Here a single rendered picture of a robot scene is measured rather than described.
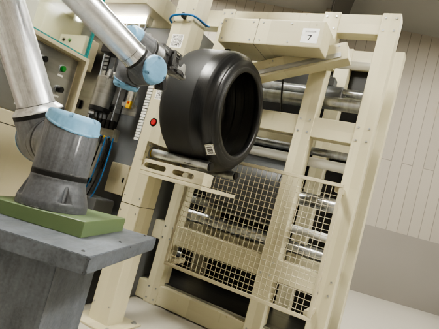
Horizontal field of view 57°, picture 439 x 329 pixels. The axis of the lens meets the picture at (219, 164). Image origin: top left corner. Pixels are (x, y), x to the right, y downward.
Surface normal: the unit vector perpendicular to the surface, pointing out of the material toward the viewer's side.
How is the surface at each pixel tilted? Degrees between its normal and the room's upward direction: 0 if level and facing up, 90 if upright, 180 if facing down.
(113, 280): 90
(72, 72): 90
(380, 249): 90
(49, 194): 69
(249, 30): 90
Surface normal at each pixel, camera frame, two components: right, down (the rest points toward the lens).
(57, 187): 0.44, -0.31
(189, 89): -0.43, -0.22
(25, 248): -0.12, -0.10
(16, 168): 0.86, 0.20
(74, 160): 0.63, 0.10
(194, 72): -0.32, -0.49
